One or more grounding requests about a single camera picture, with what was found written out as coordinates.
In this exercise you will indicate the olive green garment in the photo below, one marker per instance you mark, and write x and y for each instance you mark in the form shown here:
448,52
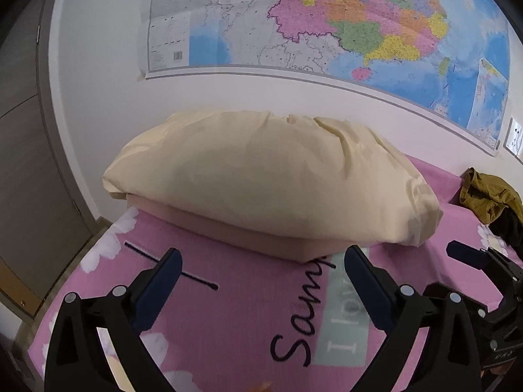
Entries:
490,192

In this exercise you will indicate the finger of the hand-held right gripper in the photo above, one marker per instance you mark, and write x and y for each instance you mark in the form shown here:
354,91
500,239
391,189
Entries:
465,252
437,288

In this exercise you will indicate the colourful wall map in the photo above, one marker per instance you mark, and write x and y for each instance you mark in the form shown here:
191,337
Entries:
327,28

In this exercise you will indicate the peach pink shirt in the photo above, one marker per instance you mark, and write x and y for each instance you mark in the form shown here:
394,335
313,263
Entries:
245,232

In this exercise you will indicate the cream yellow shirt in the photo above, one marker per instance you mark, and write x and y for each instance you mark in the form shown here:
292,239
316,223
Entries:
265,179

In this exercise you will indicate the grey brown wooden door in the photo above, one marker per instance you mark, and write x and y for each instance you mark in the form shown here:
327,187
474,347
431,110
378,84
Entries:
32,171

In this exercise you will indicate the white wall socket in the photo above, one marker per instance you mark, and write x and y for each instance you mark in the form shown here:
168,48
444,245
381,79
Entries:
515,137

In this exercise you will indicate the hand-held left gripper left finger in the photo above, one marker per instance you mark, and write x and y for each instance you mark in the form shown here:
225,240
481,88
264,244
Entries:
161,281

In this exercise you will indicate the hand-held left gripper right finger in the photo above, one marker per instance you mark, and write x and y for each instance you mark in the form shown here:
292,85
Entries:
367,286

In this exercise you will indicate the pink floral bedsheet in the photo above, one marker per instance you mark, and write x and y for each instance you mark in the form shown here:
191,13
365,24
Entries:
245,294

